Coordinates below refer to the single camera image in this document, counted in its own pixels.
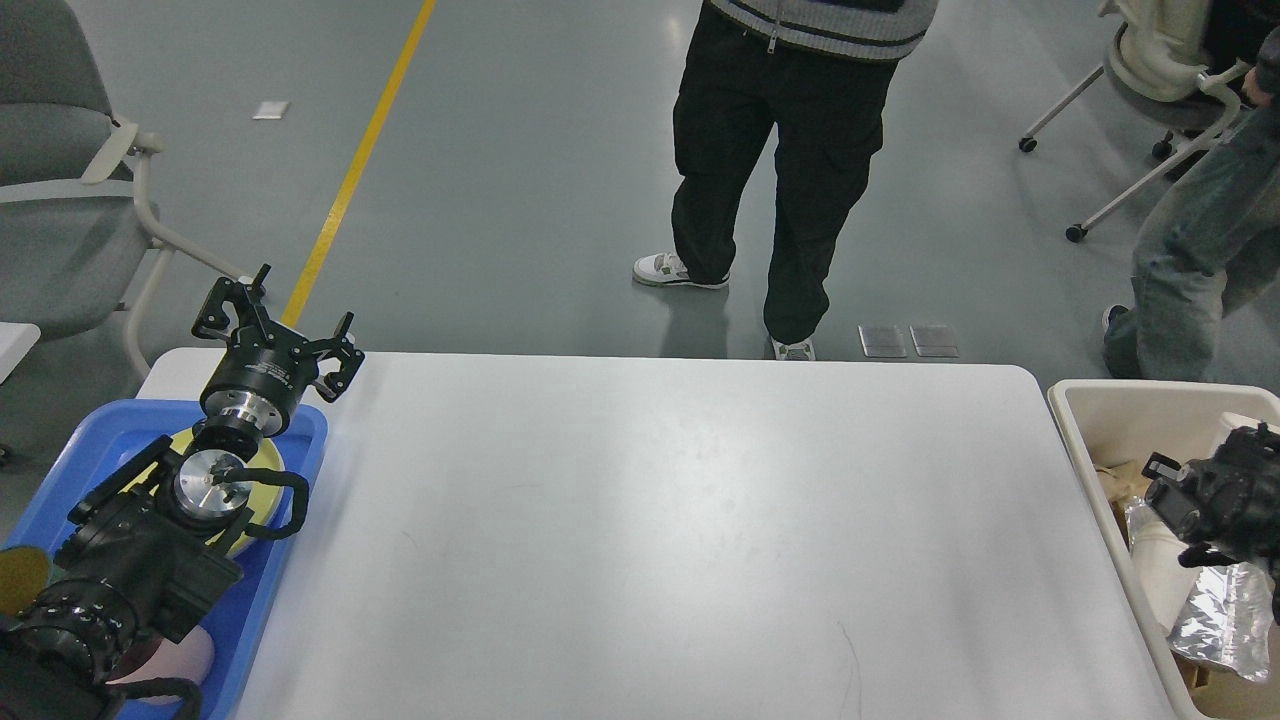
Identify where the white office chair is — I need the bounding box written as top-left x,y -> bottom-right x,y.
1018,1 -> 1251,243
1,1 -> 250,375

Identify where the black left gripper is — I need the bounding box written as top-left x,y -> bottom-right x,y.
191,264 -> 364,438

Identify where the white paper cup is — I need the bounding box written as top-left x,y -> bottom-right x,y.
1130,520 -> 1201,637
1211,413 -> 1279,466

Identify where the left metal floor plate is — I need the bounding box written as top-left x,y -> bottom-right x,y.
858,325 -> 908,359

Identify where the white paper cup front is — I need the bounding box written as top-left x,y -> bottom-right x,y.
1211,413 -> 1279,466

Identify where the metal floor plate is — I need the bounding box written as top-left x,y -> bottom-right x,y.
858,325 -> 908,359
910,325 -> 960,357

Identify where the right metal floor plate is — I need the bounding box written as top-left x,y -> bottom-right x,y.
910,325 -> 960,357

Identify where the brown paper in bin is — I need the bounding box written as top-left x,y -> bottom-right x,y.
1093,460 -> 1151,527

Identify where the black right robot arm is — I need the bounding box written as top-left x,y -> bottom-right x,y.
1140,420 -> 1279,584

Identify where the person in black left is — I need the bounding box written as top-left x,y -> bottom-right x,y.
634,1 -> 938,361

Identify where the white office chair left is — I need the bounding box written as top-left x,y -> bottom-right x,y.
1,1 -> 250,375

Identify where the aluminium foil tray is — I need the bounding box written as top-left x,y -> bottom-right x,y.
1125,498 -> 1274,683

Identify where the person in blue jeans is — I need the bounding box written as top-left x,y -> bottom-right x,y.
1102,31 -> 1279,382

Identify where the small white side table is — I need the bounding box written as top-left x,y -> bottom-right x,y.
0,322 -> 41,383

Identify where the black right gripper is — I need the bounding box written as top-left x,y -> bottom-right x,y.
1142,454 -> 1239,568

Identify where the white office chair right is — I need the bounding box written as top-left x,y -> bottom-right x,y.
1018,1 -> 1251,243

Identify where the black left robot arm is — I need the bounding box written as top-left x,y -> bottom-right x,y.
3,266 -> 365,719

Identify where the beige plastic bin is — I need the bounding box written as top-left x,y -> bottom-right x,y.
1047,379 -> 1279,719

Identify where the yellow plate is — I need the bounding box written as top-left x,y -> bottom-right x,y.
172,429 -> 285,560

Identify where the pink mug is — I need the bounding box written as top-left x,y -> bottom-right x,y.
106,625 -> 214,685

